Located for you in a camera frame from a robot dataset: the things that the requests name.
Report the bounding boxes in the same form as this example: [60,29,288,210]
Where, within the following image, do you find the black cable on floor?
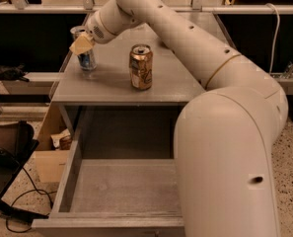
[5,166,58,234]

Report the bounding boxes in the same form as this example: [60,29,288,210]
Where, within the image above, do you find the cardboard box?
[34,105,69,183]

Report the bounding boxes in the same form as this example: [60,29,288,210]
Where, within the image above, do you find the silver blue redbull can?
[70,26,97,72]

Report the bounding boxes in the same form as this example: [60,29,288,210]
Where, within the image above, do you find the white cable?
[265,2,282,76]

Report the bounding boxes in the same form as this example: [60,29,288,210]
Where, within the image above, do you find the grey cabinet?
[52,25,204,140]

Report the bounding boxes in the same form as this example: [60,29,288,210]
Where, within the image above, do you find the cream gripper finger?
[69,33,95,55]

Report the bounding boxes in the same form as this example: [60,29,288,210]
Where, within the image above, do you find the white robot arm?
[86,0,288,237]

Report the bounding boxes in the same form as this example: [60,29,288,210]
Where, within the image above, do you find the crumpled paper bag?
[50,129,72,150]

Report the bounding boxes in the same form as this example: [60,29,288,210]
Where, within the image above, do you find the gold soda can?
[129,44,153,90]

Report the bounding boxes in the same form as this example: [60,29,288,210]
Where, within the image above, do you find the grey open top drawer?
[33,107,185,237]

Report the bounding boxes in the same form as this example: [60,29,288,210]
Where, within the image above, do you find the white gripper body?
[86,12,115,44]

